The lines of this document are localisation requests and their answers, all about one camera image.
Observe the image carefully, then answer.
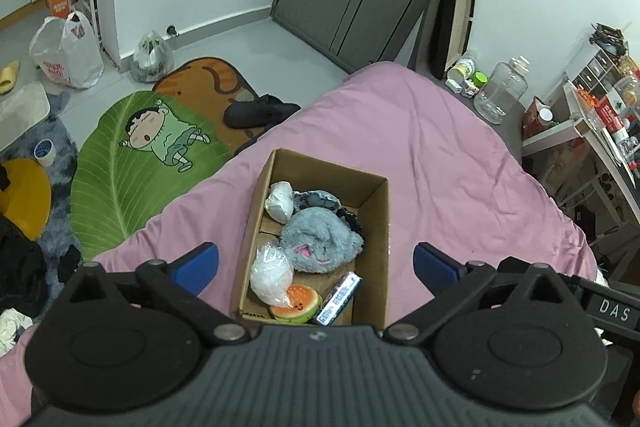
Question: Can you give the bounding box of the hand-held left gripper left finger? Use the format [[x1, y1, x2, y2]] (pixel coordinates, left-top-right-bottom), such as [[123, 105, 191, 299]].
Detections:
[[62, 242, 251, 348]]

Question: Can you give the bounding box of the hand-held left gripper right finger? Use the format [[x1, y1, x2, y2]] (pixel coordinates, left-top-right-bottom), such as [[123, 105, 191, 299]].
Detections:
[[382, 241, 573, 348]]

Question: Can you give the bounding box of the brown cardboard box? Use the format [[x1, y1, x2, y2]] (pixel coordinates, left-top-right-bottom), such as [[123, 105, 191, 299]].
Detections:
[[230, 148, 390, 330]]

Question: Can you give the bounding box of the clear plastic bag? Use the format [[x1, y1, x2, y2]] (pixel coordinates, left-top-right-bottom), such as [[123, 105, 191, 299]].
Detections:
[[250, 244, 294, 308]]

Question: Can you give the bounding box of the blue white tissue packet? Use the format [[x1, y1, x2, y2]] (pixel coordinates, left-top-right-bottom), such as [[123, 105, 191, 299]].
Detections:
[[315, 271, 362, 326]]

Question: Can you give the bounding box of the white tissue pack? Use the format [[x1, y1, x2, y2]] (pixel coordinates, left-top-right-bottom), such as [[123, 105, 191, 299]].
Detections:
[[265, 181, 297, 224]]

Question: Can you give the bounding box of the burger plush toy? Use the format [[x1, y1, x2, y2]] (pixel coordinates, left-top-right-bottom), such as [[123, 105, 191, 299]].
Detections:
[[269, 284, 323, 324]]

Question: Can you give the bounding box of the grey plush toy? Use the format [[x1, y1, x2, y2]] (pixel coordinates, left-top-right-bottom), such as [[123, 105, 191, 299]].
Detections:
[[279, 206, 365, 275]]

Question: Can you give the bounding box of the grey-blue knitted pouch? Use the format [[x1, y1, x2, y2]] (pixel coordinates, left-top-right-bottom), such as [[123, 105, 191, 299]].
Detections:
[[294, 189, 341, 211]]

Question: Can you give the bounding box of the green leaf rug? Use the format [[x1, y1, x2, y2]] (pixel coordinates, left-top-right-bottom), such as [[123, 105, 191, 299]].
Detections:
[[70, 91, 236, 263]]

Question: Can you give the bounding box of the pink bed sheet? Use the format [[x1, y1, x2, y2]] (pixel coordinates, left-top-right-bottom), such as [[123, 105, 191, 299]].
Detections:
[[0, 61, 601, 413]]

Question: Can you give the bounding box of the black slipper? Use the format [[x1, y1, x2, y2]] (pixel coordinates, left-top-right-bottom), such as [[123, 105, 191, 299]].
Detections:
[[223, 94, 302, 130]]

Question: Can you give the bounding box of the red bin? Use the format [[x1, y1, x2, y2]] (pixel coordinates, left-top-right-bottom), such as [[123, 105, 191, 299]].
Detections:
[[522, 96, 556, 140]]

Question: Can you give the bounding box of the black clothes pile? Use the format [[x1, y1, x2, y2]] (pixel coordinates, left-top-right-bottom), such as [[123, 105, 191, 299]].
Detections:
[[0, 217, 51, 323]]

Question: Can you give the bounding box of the clear water jug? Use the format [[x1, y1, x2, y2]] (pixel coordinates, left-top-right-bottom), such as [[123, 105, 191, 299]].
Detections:
[[472, 56, 530, 125]]

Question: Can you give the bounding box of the tape roll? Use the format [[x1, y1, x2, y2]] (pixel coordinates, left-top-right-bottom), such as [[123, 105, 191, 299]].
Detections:
[[32, 138, 57, 168]]

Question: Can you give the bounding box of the orange cat rug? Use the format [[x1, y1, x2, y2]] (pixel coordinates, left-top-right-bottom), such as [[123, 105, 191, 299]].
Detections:
[[152, 57, 273, 158]]

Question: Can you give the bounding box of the white cloth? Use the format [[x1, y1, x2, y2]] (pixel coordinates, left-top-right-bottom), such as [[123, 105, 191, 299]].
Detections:
[[0, 309, 31, 355]]

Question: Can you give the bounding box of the red label water bottle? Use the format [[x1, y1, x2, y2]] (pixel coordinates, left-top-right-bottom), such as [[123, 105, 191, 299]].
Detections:
[[592, 76, 640, 142]]

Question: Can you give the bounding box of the white supplement bottle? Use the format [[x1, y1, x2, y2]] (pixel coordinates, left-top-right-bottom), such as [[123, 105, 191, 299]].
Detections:
[[446, 53, 478, 82]]

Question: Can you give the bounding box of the grey plastic bag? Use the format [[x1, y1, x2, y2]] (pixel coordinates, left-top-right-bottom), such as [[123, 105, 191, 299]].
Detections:
[[131, 31, 175, 84]]

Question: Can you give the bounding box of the light grey floor mat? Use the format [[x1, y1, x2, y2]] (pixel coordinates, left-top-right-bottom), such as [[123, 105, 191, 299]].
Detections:
[[0, 81, 52, 142]]

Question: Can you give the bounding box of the white red printed plastic bag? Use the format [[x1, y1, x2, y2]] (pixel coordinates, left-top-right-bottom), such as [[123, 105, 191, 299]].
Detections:
[[29, 11, 105, 89]]

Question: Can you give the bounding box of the small drawer organizer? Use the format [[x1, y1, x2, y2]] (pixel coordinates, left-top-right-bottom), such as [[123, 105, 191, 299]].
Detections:
[[572, 44, 626, 90]]

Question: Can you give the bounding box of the yellow slipper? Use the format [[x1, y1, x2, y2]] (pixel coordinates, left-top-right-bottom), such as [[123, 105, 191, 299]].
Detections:
[[0, 60, 22, 95]]

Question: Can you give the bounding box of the dark toy model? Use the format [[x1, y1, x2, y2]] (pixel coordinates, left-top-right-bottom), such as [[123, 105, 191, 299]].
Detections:
[[590, 23, 628, 55]]

